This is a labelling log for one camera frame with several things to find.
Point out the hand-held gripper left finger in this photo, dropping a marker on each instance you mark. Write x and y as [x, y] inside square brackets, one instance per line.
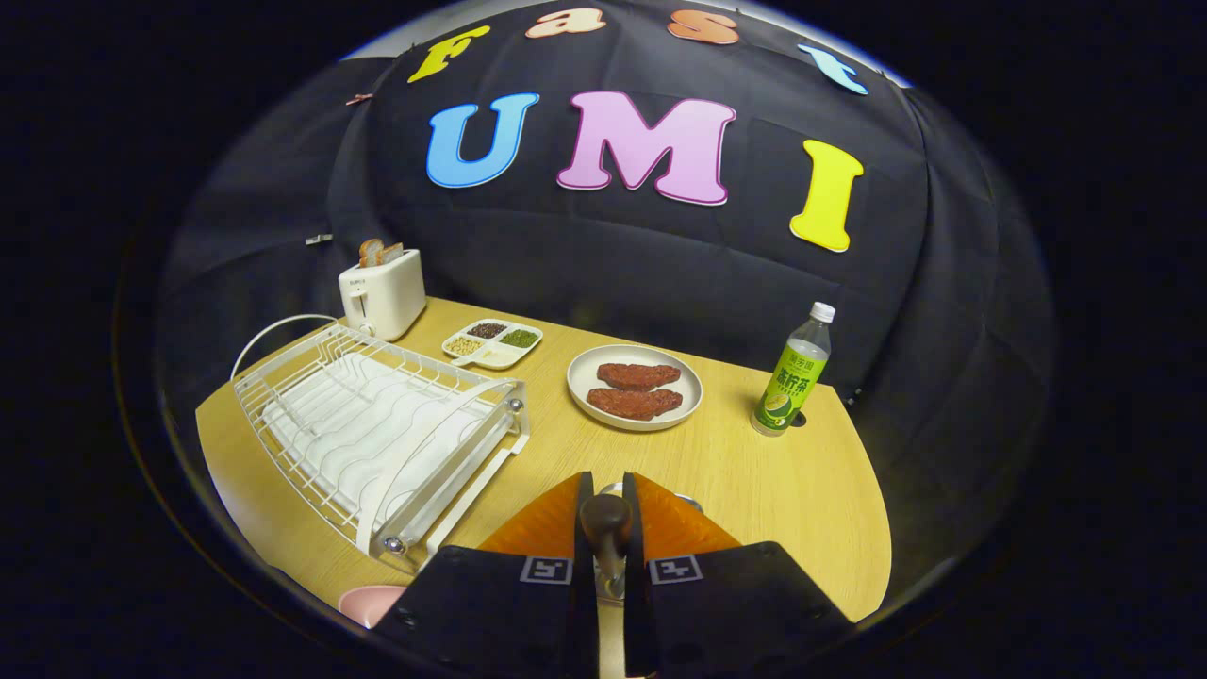
[490, 613]

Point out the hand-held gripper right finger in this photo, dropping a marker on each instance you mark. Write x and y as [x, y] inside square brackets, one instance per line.
[735, 613]

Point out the pink plate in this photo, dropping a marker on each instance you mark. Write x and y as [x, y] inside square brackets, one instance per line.
[368, 604]

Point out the white plate with meat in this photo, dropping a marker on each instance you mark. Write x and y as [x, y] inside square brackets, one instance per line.
[583, 382]

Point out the red meat piece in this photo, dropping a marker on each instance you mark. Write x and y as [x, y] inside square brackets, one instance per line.
[634, 403]
[638, 375]

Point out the green label drink bottle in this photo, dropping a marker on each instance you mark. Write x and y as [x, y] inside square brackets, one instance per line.
[792, 377]

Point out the white divided bean tray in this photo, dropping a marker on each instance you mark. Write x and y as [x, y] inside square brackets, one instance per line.
[500, 357]

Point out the white toaster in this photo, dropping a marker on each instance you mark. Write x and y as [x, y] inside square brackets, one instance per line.
[382, 297]

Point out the black backdrop cloth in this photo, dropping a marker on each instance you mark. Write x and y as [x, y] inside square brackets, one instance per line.
[613, 264]

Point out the toast slice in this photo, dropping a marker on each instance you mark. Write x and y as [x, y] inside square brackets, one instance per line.
[392, 252]
[371, 252]

